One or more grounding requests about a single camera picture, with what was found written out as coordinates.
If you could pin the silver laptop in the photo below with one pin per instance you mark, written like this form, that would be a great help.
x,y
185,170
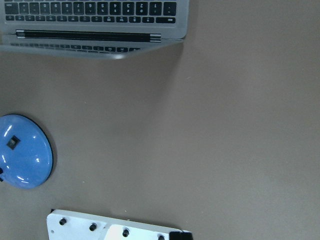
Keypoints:
x,y
104,29

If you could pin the blue desk lamp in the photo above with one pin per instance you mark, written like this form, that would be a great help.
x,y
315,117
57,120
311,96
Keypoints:
x,y
26,154

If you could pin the white metal plate with screws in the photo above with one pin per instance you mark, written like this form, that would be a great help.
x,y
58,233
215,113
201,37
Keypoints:
x,y
71,225

